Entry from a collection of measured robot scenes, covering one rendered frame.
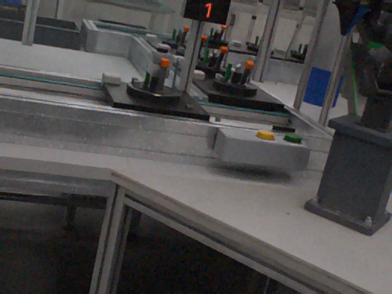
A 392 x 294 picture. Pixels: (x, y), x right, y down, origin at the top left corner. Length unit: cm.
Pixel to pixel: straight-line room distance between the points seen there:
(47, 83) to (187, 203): 57
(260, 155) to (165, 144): 22
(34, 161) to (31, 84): 36
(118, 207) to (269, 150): 37
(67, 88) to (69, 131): 27
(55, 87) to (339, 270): 86
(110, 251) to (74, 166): 22
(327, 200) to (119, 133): 47
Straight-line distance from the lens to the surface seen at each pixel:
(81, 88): 157
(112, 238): 133
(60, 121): 130
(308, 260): 108
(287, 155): 138
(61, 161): 126
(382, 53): 127
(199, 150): 138
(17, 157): 125
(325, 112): 172
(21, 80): 156
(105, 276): 137
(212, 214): 114
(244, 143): 133
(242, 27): 1068
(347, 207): 128
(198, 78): 188
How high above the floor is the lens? 130
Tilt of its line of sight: 14 degrees down
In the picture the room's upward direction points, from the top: 11 degrees clockwise
